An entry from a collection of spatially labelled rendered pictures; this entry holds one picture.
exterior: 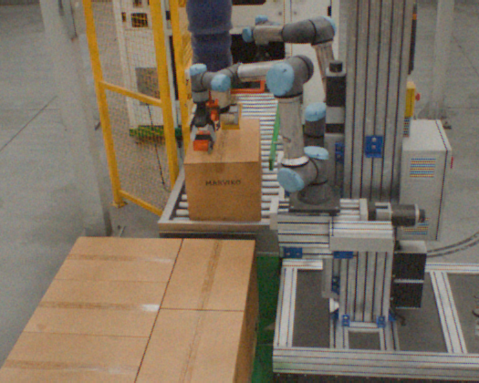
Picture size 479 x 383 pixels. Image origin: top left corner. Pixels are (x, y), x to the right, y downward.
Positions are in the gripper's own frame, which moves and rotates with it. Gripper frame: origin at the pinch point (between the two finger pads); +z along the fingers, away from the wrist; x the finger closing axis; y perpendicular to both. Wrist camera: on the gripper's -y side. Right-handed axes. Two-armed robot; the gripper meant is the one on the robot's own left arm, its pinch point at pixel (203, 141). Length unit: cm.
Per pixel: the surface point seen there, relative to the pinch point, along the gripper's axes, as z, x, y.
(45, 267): 123, 129, 70
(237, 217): 63, -9, 35
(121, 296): 68, 43, -28
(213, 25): -40, -2, 50
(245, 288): 69, -17, -21
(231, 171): 34, -7, 36
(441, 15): 25, -169, 305
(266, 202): 71, -24, 64
